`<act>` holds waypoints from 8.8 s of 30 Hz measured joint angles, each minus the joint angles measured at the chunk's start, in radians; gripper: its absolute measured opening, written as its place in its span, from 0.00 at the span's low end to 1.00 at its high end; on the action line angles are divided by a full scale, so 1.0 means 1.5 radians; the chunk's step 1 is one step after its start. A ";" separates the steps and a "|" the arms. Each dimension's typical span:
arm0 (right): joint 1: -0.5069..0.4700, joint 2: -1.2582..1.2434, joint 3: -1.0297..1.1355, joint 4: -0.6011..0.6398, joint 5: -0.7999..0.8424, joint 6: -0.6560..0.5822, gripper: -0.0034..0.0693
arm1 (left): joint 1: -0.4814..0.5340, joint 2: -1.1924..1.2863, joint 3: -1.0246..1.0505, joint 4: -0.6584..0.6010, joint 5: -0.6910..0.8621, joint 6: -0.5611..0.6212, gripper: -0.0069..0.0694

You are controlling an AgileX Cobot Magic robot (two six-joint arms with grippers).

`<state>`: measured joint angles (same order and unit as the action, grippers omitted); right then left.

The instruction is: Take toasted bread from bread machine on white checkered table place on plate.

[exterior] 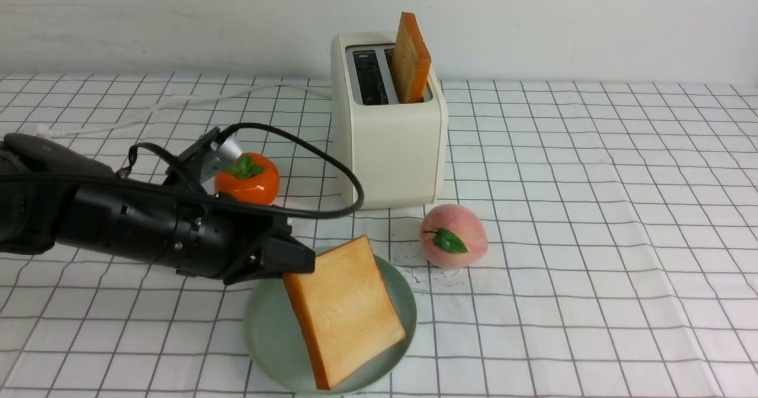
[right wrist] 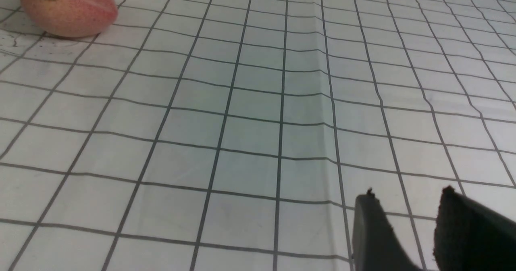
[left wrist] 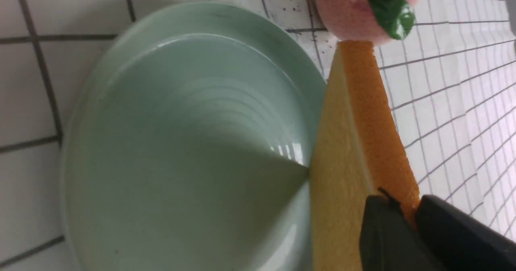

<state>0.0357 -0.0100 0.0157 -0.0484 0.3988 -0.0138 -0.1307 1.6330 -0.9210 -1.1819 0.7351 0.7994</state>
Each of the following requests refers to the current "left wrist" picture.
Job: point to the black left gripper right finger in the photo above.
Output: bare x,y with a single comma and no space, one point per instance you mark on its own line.
459,242

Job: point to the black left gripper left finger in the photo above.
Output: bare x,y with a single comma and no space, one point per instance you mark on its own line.
387,241

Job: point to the pink toy peach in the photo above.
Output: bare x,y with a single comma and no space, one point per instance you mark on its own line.
377,21

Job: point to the light green plate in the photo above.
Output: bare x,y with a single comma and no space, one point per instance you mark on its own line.
189,147

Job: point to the white grid tablecloth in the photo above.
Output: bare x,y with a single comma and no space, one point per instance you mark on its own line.
451,86

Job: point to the toasted bread slice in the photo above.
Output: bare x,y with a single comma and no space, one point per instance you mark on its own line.
357,152

